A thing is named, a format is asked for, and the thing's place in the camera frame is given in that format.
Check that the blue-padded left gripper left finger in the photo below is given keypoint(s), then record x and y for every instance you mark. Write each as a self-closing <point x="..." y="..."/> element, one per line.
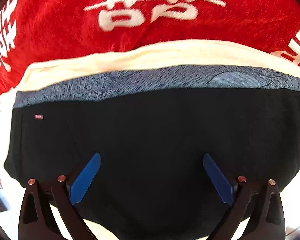
<point x="36" y="220"/>

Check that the red blanket with white characters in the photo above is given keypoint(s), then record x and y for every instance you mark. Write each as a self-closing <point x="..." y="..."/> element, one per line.
<point x="152" y="86"/>

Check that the black pants with blue waistband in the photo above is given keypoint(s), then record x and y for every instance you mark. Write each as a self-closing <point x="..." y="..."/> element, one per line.
<point x="152" y="154"/>

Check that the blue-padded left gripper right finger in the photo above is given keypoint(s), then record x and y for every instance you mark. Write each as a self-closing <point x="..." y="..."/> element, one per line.
<point x="267" y="219"/>

